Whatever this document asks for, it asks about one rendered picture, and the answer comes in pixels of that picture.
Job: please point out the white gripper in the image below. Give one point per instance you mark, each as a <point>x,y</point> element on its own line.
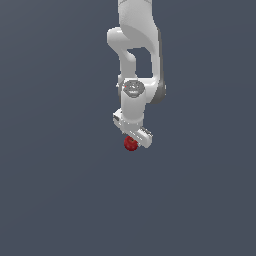
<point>133,128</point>

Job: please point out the small red ball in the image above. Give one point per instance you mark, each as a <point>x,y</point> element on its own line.
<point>130,144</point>

